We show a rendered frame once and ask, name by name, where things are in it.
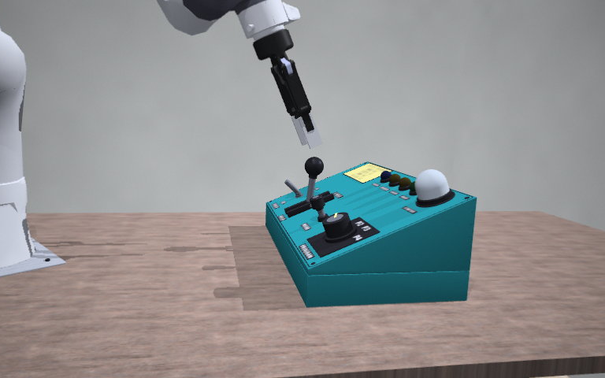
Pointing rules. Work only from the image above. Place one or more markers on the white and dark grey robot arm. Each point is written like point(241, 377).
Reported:
point(258, 18)

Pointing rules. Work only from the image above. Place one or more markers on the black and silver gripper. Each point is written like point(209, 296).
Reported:
point(291, 89)

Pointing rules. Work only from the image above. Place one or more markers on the teal control console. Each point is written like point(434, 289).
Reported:
point(365, 236)

